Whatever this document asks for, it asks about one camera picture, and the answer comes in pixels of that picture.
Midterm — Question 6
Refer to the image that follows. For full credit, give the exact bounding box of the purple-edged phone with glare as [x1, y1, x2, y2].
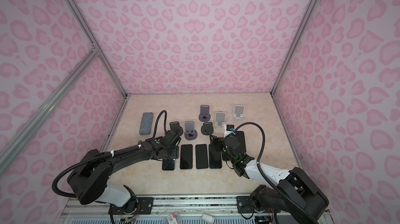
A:
[180, 144, 193, 170]

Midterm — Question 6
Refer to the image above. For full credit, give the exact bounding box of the blue-edged black phone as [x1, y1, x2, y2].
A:
[209, 148, 222, 169]

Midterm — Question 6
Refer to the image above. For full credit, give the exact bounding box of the black front phone stand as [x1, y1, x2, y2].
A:
[201, 122, 214, 136]

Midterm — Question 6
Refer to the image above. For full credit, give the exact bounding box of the white folding phone stand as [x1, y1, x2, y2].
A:
[215, 112, 226, 127]

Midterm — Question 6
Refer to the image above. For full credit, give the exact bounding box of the grey round stand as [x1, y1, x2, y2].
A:
[184, 121, 198, 141]
[199, 105, 211, 123]

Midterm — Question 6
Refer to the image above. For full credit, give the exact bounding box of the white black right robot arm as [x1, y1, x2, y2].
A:
[210, 133, 329, 224]

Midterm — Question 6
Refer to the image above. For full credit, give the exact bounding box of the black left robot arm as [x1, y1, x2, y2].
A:
[67, 130, 181, 212]

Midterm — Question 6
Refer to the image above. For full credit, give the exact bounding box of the black left rear stand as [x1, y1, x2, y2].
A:
[169, 121, 184, 136]

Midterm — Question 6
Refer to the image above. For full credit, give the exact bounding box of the white rear right stand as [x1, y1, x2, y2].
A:
[232, 105, 245, 120]

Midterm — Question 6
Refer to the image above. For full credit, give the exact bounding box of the grey foam pad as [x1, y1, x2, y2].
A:
[139, 112, 154, 135]

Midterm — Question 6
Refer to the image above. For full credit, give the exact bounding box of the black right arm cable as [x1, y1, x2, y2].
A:
[234, 121, 319, 224]

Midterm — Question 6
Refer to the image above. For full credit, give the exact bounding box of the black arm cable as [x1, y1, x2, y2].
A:
[51, 110, 168, 199]
[234, 121, 319, 224]

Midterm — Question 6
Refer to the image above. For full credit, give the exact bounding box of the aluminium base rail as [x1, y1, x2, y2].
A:
[58, 194, 296, 224]

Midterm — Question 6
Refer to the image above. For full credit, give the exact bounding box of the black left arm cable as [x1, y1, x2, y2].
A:
[51, 110, 168, 199]

